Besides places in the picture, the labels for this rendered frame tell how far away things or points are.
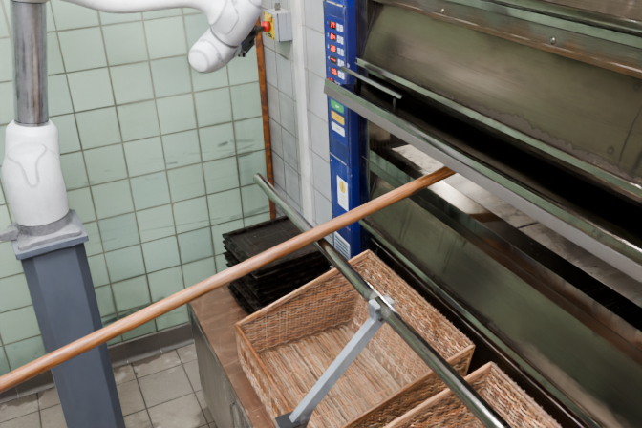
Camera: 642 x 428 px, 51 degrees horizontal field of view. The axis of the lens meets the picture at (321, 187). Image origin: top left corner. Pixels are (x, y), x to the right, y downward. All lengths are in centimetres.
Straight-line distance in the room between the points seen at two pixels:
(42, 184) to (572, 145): 144
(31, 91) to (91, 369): 91
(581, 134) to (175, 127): 183
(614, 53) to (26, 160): 154
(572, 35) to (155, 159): 189
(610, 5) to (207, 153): 197
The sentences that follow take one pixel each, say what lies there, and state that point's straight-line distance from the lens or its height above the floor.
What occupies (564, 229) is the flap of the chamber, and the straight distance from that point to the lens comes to 120.
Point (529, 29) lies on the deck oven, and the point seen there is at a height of 166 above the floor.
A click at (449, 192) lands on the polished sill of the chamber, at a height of 118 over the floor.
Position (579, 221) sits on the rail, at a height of 143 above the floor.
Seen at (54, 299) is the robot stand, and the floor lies 81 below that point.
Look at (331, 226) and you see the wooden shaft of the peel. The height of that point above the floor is 120.
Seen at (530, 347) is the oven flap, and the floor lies 97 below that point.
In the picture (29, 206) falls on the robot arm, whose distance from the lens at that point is 210.
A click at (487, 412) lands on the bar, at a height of 117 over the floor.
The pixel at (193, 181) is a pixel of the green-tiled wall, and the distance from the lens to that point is 289.
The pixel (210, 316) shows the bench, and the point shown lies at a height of 58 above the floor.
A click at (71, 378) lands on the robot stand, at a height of 51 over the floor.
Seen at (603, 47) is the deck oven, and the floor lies 166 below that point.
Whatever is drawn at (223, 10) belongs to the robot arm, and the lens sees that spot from 201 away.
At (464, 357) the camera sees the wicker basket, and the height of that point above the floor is 82.
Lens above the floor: 197
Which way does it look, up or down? 26 degrees down
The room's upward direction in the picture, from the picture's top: 3 degrees counter-clockwise
